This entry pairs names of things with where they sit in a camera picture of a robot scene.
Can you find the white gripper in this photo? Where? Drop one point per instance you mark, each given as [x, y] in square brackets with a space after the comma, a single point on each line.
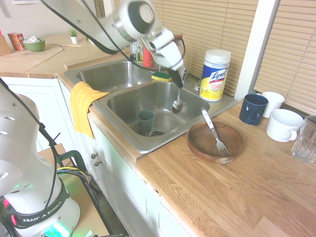
[170, 55]

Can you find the metal spoon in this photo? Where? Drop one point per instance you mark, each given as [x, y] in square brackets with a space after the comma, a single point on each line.
[177, 105]

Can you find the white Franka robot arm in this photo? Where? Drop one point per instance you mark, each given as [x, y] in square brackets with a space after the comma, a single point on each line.
[14, 138]

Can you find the stainless steel double sink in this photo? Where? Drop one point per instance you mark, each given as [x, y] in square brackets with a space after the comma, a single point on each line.
[168, 121]

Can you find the metal sink drain strainer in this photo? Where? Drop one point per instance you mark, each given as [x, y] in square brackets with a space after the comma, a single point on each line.
[156, 133]

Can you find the yellow green sponge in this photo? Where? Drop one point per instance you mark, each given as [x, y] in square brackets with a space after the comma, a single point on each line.
[161, 76]

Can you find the red plastic cup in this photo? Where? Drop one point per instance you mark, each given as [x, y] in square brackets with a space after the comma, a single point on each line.
[147, 60]

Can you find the Lysol wipes canister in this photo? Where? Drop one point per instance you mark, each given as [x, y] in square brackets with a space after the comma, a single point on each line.
[214, 79]

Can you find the dish soap bottle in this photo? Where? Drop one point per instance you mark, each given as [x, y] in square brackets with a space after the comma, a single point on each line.
[138, 55]

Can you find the teal plastic mug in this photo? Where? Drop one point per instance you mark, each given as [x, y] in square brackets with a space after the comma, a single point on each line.
[145, 121]

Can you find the wide beige window blinds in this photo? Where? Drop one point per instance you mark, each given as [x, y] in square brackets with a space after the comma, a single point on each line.
[217, 24]

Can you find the wooden bowl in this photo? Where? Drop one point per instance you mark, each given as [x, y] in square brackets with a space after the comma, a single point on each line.
[202, 140]

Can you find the navy blue mug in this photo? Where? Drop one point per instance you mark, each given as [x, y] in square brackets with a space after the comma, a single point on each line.
[249, 111]

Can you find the tall white mug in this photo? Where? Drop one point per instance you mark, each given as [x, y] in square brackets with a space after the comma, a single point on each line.
[274, 103]

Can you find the yellow dish towel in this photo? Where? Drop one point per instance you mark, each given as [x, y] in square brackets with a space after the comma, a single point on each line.
[81, 103]

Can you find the small potted plant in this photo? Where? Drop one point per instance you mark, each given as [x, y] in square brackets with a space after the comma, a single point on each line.
[73, 39]

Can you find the narrow beige window blinds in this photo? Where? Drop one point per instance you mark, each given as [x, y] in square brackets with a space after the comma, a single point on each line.
[291, 61]

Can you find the wide white cup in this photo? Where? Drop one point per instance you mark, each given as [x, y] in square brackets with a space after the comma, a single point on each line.
[281, 126]

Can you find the round cabinet knob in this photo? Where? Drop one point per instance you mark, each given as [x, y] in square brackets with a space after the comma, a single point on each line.
[94, 155]
[97, 163]

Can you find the white kitchen cabinets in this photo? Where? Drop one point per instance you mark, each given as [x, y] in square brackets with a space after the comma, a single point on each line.
[123, 187]

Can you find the green clamp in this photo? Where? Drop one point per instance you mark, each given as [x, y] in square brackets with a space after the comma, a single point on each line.
[74, 155]

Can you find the clear drinking glass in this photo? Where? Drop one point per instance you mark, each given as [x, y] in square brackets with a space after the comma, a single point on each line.
[303, 143]

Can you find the green bowl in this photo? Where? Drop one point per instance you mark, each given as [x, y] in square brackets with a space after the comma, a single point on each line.
[35, 47]

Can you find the thin wooden board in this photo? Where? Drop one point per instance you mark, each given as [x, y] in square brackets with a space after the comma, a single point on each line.
[32, 59]

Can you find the white crumpled tissue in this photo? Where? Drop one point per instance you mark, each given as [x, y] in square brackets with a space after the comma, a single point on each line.
[31, 40]

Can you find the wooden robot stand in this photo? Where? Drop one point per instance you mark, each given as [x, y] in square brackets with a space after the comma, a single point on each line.
[81, 205]

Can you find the orange cardboard box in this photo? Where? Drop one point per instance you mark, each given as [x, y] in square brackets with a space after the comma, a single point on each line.
[15, 40]

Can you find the wooden knife block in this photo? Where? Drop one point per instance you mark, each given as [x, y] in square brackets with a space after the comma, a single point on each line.
[3, 47]

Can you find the white window frame post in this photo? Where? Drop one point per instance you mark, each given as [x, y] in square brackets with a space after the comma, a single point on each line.
[256, 49]

